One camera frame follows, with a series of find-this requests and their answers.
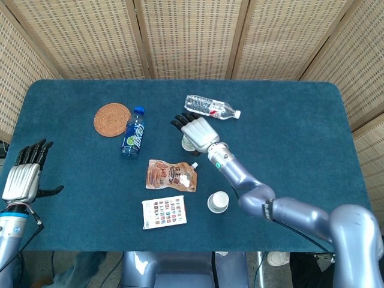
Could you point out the blue plastic drink bottle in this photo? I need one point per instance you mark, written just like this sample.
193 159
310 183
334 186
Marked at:
133 136

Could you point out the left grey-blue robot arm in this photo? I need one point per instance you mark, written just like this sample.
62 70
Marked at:
10 234

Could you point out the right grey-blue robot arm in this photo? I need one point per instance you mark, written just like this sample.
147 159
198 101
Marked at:
294 213

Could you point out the round woven rattan coaster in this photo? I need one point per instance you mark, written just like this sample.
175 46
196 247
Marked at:
109 120

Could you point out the brown spouted sauce pouch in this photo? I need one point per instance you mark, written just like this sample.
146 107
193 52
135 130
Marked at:
168 177

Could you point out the white card box colour pictures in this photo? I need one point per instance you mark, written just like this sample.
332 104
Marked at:
164 212

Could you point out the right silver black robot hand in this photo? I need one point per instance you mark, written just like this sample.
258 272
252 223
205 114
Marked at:
199 133

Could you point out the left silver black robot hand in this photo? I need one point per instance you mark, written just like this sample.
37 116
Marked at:
22 180

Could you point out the blue felt table cloth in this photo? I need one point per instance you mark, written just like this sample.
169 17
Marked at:
285 120

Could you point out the grey-blue robot torso base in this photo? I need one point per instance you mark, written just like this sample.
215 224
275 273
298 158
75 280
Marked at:
180 270

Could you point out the clear plastic water bottle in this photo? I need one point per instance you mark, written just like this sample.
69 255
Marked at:
207 106

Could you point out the white cup large green flower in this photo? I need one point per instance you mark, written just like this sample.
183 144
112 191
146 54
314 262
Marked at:
186 141

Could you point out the woven wooden folding screen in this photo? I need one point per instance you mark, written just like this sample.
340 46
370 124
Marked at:
192 36

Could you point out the white shoe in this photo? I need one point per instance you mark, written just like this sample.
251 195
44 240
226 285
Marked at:
277 258

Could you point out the white paper cup fern print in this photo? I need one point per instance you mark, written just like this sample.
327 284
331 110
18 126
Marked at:
189 148
218 202

